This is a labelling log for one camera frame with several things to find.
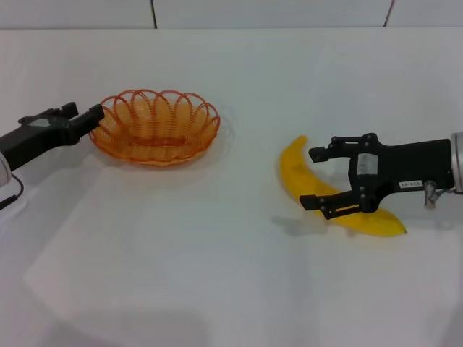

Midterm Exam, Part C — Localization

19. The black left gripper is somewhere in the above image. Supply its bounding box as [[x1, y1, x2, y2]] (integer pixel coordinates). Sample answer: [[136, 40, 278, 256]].
[[0, 102, 106, 169]]

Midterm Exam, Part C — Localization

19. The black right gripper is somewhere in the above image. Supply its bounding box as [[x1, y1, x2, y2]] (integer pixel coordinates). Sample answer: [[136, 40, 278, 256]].
[[299, 133, 455, 220]]

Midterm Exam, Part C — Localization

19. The yellow banana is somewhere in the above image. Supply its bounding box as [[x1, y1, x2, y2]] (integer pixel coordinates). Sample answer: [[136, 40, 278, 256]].
[[279, 135, 408, 239]]

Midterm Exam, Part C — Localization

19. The orange woven plastic basket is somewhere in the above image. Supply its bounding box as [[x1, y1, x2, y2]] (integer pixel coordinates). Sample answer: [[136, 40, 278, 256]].
[[88, 87, 221, 167]]

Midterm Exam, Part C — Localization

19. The grey left gripper cable plug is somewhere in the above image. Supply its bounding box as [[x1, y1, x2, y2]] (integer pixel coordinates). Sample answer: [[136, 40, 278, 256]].
[[0, 173, 25, 213]]

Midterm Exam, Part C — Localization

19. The grey gripper cable plug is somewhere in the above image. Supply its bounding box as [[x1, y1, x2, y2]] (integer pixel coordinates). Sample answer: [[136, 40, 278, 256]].
[[0, 173, 25, 213], [423, 179, 453, 210]]

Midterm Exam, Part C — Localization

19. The grey right gripper cable plug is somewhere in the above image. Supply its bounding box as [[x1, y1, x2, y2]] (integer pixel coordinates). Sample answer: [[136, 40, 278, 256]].
[[423, 179, 453, 210]]

